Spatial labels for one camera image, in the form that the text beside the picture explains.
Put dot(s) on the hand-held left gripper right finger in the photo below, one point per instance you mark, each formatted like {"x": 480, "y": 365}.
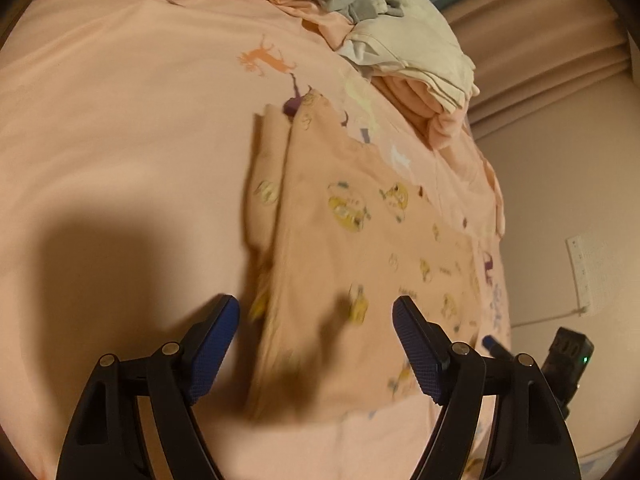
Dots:
{"x": 420, "y": 355}

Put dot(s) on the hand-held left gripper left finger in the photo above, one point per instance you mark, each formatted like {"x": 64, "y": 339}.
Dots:
{"x": 210, "y": 355}

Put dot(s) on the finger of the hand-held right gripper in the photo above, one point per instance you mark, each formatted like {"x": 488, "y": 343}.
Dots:
{"x": 491, "y": 345}

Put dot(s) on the orange cartoon print shirt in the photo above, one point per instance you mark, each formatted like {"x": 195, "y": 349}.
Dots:
{"x": 350, "y": 270}

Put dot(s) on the pink animal print blanket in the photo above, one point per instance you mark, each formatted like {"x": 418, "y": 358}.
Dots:
{"x": 125, "y": 135}

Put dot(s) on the folded pink garment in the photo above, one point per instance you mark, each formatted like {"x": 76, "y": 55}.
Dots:
{"x": 425, "y": 115}

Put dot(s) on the pink curtain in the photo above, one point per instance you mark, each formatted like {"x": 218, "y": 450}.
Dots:
{"x": 540, "y": 60}

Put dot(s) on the cream garment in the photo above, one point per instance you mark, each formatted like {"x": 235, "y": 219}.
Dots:
{"x": 415, "y": 45}

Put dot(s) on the white wall socket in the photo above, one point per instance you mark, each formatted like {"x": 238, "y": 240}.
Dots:
{"x": 605, "y": 270}

